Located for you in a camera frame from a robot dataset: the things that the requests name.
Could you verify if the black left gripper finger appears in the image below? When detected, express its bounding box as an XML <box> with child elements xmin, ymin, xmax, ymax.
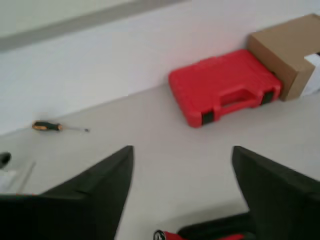
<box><xmin>230</xmin><ymin>145</ymin><xmax>320</xmax><ymax>240</ymax></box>
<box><xmin>0</xmin><ymin>145</ymin><xmax>135</xmax><ymax>240</ymax></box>

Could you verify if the red and black work glove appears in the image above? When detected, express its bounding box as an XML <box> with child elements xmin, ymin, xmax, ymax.
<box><xmin>153</xmin><ymin>212</ymin><xmax>254</xmax><ymax>240</ymax></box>

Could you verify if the red plastic tool case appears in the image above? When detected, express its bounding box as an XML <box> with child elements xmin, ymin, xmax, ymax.
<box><xmin>167</xmin><ymin>48</ymin><xmax>284</xmax><ymax>129</ymax></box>

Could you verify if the brown cardboard box white label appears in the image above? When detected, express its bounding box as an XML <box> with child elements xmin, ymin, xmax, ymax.
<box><xmin>246</xmin><ymin>13</ymin><xmax>320</xmax><ymax>102</ymax></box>

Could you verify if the black table cable grommet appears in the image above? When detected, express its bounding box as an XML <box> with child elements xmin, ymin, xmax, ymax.
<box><xmin>0</xmin><ymin>152</ymin><xmax>12</xmax><ymax>170</ymax></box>

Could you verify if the orange black handle screwdriver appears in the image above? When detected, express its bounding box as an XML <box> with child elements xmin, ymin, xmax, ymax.
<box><xmin>31</xmin><ymin>120</ymin><xmax>90</xmax><ymax>133</ymax></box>

